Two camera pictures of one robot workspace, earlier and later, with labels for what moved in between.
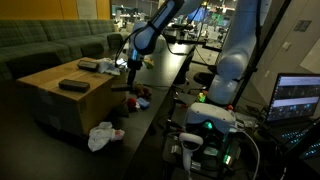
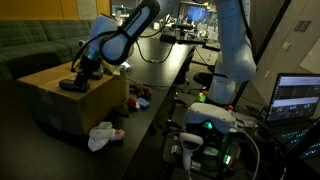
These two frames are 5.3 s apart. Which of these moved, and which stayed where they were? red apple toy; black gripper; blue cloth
Moved: black gripper
Stayed: blue cloth; red apple toy
